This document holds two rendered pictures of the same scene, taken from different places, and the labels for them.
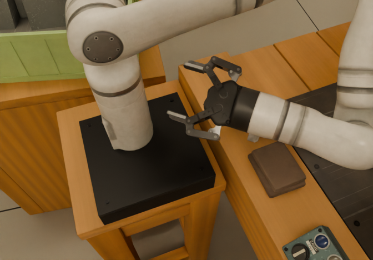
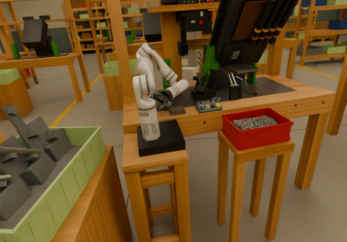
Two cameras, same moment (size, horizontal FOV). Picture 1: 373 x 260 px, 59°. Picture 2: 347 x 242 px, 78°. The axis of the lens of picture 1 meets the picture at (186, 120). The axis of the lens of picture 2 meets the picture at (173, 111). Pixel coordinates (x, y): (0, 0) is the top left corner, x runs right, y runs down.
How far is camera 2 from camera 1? 106 cm
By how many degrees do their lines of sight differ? 64
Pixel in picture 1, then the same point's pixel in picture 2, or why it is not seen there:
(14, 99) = (90, 201)
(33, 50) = (79, 165)
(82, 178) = (163, 155)
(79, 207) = (176, 155)
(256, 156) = (173, 110)
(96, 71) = (148, 101)
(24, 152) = not seen: outside the picture
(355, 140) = (183, 81)
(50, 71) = (85, 177)
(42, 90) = (92, 187)
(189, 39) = not seen: hidden behind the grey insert
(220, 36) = not seen: hidden behind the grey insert
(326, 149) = (183, 87)
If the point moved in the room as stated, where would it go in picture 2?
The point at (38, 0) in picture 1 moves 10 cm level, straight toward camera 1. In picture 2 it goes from (35, 164) to (60, 158)
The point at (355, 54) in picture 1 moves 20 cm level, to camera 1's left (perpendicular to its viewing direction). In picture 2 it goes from (167, 70) to (160, 78)
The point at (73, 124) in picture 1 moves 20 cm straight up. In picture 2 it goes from (133, 160) to (126, 123)
